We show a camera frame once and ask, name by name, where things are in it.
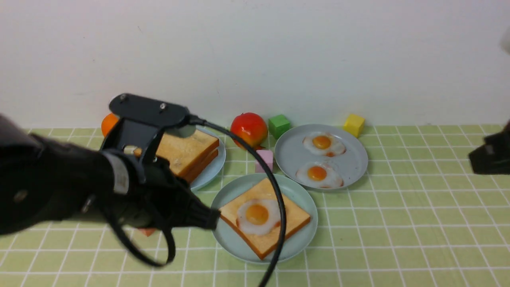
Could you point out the fried egg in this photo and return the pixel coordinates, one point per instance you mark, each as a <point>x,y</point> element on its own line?
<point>319,175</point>
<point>258,216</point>
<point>323,144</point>

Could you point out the green checkered tablecloth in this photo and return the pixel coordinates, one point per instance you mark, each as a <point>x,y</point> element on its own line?
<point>419,217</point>

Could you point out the orange red cube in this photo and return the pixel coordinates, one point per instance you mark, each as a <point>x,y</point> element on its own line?
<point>147,231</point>

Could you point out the fried egg middle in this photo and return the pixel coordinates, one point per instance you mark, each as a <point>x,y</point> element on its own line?
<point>319,175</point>

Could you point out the light blue bread plate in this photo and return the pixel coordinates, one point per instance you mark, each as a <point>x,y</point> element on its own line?
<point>214,167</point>

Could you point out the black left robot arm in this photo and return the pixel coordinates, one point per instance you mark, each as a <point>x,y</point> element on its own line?
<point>46,180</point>

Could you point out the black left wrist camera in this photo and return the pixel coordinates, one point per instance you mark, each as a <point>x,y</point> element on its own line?
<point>143,122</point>

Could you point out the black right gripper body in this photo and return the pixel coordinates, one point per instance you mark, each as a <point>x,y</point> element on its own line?
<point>493,156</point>

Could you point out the grey egg plate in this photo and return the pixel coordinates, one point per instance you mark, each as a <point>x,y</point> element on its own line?
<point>290,154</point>

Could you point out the green cube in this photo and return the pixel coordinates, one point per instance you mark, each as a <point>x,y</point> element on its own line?
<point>278,125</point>

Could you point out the yellow cube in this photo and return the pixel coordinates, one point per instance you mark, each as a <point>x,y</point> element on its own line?
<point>354,125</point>

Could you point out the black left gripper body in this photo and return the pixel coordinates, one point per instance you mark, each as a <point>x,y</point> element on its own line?
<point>163,197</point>

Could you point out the fried egg front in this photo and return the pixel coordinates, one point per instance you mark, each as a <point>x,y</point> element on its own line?
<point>258,216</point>

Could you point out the toast slice stack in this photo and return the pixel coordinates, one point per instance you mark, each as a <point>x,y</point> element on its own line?
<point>182,153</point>
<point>200,166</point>

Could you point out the pink cube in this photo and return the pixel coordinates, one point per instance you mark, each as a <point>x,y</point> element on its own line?
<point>267,157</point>

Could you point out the fried egg rear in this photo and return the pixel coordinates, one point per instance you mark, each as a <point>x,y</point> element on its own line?
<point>323,144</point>

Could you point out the red yellow apple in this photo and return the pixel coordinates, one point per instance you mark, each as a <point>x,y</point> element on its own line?
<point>251,128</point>

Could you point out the light blue centre plate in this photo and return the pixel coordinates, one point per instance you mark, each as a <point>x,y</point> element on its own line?
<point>303,239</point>

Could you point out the orange fruit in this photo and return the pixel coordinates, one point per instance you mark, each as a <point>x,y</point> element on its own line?
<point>108,123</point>

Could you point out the toast slice stack bottom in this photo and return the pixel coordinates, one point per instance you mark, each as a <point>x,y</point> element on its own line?
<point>200,166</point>

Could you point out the toast slice stack top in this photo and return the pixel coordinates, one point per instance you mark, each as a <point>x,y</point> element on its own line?
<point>182,153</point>

